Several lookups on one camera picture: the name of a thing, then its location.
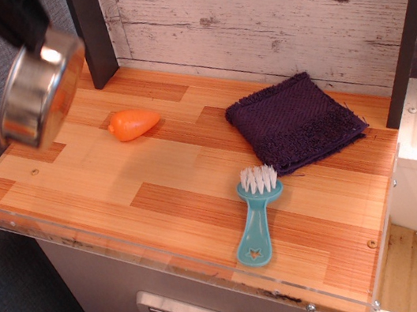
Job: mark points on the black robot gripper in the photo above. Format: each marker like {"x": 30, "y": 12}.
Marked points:
{"x": 24, "y": 23}

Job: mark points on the silver steel pot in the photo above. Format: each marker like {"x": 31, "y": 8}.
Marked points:
{"x": 40, "y": 89}

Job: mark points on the blue brush white bristles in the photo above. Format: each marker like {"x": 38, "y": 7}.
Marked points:
{"x": 258, "y": 187}

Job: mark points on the orange plastic carrot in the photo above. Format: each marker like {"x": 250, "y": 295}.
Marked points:
{"x": 129, "y": 124}

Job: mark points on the purple folded towel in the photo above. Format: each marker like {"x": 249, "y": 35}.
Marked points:
{"x": 294, "y": 123}

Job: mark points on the clear acrylic edge guard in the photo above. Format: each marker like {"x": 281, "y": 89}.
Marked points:
{"x": 327, "y": 227}

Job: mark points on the grey toy cabinet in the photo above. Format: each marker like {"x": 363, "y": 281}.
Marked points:
{"x": 102, "y": 282}

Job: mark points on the dark grey left post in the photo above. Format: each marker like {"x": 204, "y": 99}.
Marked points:
{"x": 90, "y": 25}

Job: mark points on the dark grey post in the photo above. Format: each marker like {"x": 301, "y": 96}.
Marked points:
{"x": 90, "y": 25}
{"x": 403, "y": 66}

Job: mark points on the dark grey right post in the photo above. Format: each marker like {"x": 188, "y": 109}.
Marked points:
{"x": 403, "y": 66}

